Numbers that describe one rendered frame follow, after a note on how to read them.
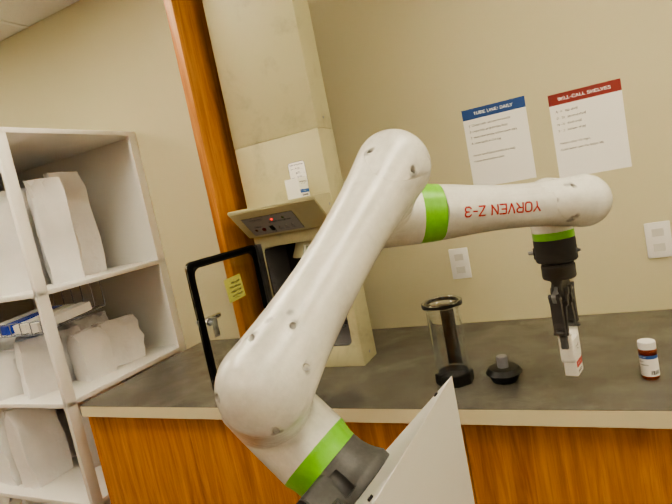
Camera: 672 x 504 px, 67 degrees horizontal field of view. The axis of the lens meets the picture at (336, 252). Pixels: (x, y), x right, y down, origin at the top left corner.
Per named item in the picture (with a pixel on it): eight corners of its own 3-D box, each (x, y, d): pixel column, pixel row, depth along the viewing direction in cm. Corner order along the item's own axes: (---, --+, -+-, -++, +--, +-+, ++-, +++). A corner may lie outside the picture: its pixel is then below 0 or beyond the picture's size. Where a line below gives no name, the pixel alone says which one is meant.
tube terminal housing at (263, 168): (313, 344, 201) (273, 149, 193) (390, 339, 187) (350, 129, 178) (281, 368, 179) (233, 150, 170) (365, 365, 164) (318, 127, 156)
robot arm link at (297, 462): (300, 498, 68) (202, 400, 72) (298, 500, 82) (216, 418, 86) (362, 422, 73) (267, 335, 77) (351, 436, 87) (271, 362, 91)
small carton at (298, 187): (297, 198, 160) (293, 179, 160) (310, 195, 158) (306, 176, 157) (288, 200, 156) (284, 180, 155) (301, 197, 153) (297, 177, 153)
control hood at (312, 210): (252, 237, 174) (246, 209, 173) (337, 223, 159) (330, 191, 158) (232, 243, 163) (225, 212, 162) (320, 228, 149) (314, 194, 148)
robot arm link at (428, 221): (356, 230, 90) (346, 173, 95) (349, 261, 101) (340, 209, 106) (455, 221, 92) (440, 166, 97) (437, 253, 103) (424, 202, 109)
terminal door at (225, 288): (279, 356, 176) (254, 243, 172) (215, 394, 151) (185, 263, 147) (277, 356, 177) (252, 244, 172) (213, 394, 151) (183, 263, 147)
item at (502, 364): (490, 373, 139) (486, 350, 138) (525, 372, 135) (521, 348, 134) (484, 387, 131) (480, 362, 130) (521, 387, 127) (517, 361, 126)
